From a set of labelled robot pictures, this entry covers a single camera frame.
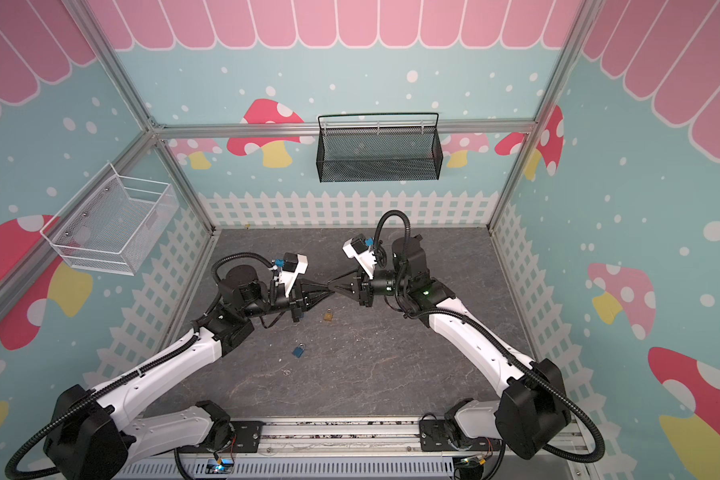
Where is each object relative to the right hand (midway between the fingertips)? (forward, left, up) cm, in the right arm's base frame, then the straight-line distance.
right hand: (331, 286), depth 67 cm
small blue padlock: (-3, +13, -31) cm, 34 cm away
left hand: (-1, 0, -3) cm, 3 cm away
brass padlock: (+8, +5, -30) cm, 32 cm away
